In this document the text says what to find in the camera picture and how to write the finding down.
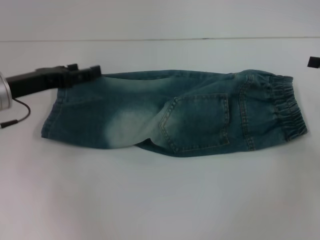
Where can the blue denim shorts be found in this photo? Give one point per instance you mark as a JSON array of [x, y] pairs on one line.
[[175, 112]]

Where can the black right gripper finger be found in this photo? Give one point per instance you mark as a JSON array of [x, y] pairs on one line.
[[314, 62]]

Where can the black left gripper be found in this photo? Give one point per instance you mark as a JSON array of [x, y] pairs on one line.
[[35, 80]]

